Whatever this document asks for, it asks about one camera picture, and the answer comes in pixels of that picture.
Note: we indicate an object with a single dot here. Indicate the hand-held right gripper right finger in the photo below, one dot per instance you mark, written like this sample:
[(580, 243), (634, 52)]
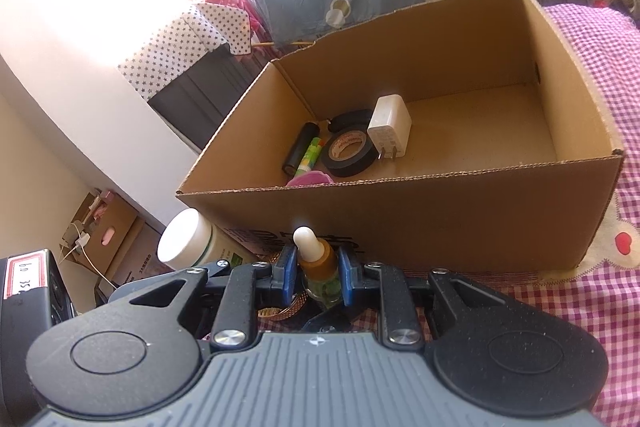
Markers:
[(345, 272)]

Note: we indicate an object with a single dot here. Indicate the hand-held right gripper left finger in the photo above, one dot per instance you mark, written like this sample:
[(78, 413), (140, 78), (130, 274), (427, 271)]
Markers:
[(287, 269)]

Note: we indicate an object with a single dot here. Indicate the green dropper bottle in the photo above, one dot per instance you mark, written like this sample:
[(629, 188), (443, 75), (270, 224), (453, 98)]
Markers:
[(316, 264)]

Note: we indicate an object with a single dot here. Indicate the pink round object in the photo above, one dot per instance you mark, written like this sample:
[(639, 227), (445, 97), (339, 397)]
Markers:
[(310, 179)]

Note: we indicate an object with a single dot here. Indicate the brown cardboard box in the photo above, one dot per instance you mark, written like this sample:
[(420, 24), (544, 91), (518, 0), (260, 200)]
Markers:
[(450, 227)]

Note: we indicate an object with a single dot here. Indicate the green patterned tube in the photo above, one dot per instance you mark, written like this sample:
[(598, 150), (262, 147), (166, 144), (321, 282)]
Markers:
[(310, 154)]

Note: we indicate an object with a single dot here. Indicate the black cylinder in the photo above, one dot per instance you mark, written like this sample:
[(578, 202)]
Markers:
[(297, 152)]

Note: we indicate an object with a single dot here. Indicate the white charger plug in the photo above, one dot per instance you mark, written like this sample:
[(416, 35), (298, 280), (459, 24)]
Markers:
[(387, 122)]

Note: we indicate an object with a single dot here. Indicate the white bottle green label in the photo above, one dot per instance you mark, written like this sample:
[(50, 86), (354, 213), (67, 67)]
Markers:
[(185, 242)]

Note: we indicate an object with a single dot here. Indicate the black tape roll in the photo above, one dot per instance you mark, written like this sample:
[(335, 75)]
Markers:
[(331, 162), (350, 118)]

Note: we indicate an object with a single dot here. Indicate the plain cardboard box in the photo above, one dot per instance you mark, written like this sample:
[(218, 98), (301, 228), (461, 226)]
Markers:
[(140, 257)]

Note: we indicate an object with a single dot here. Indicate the dark grey cabinet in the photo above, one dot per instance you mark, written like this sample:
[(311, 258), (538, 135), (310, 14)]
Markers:
[(200, 97)]

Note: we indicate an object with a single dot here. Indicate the star print cloth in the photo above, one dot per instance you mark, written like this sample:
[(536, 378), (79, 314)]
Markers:
[(175, 47)]

